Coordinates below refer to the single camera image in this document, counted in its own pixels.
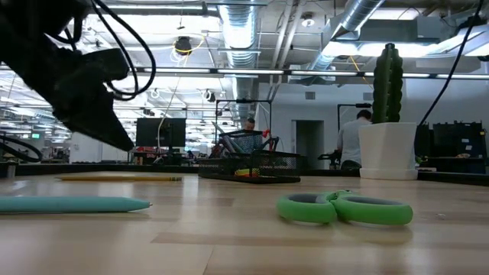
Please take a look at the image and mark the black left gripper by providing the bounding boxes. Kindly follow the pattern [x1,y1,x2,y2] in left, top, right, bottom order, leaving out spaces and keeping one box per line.
[0,34,135,151]

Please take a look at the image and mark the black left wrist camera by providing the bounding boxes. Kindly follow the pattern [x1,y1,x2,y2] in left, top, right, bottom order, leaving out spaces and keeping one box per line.
[81,47,131,83]

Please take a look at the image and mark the green cactus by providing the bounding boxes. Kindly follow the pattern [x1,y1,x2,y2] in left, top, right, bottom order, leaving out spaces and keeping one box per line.
[372,43,404,125]

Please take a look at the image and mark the black storage bins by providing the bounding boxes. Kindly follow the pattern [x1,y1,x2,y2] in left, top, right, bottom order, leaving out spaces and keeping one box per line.
[414,121,488,175]

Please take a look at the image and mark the yellow orange sticky notes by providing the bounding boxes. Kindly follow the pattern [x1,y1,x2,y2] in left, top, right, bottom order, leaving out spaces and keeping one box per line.
[235,167,263,178]

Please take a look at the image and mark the black camera boom stand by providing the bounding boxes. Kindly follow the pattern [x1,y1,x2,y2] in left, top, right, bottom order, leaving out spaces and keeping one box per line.
[336,102,373,127]

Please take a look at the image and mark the black background rig frame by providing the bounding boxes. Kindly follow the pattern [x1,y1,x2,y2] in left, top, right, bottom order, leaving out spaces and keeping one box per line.
[215,98,273,134]

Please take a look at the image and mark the green handled scissors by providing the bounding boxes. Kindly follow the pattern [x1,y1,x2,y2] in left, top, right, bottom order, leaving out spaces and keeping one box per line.
[277,189,415,226]

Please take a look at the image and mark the white plant pot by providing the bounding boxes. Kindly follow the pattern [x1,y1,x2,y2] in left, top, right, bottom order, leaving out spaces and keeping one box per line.
[358,121,419,181]

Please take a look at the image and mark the thick black cable loop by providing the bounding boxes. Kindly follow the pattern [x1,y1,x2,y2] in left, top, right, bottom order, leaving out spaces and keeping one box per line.
[0,133,44,163]

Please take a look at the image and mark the red handled tool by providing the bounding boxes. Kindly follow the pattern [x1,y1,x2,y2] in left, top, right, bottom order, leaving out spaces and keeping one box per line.
[261,128,280,151]

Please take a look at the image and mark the black computer monitor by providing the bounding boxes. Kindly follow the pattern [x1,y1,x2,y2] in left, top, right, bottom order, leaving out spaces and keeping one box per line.
[135,117,187,165]

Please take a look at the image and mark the black ceiling hung device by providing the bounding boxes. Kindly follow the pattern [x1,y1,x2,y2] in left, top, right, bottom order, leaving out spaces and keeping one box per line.
[174,36,193,57]

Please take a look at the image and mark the black mesh desk organizer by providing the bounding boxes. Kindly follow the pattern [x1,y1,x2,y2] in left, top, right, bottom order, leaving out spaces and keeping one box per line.
[197,128,302,185]

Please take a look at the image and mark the silver ceiling air duct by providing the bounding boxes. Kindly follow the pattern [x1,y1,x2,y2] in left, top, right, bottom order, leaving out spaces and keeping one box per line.
[305,0,385,72]
[216,0,262,118]

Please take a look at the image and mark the teal pen with clip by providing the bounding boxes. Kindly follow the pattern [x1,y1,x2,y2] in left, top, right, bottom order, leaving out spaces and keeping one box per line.
[0,196,153,215]

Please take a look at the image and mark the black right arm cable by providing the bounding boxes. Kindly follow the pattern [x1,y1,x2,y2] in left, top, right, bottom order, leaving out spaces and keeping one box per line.
[417,0,489,127]

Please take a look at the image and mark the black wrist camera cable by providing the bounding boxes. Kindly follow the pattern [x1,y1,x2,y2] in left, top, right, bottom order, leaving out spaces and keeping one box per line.
[49,0,158,102]

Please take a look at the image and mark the yellow pencil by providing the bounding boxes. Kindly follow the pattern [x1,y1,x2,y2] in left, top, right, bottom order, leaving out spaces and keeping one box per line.
[56,175,183,183]

